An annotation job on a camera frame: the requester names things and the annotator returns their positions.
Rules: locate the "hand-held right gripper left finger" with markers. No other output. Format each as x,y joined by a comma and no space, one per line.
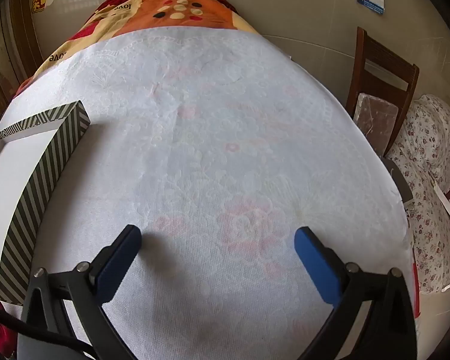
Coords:
117,266

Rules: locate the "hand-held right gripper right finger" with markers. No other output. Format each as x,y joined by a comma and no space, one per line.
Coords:
319,270

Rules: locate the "striped shallow box tray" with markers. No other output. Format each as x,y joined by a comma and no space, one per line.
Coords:
33,180

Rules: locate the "dark grey object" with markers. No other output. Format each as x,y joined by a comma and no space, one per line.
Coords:
399,180

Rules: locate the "white embossed tablecloth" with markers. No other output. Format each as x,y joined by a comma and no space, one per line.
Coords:
217,138

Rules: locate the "floral quilt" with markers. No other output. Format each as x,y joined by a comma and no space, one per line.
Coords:
431,150

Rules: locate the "pink chair cushion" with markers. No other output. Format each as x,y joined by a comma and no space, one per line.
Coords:
375,114

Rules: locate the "wooden chair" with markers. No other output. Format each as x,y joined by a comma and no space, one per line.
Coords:
388,60

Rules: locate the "wooden slatted door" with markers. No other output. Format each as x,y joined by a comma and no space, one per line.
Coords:
0,63

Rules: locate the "orange printed blanket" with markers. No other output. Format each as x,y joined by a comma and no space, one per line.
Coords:
153,11

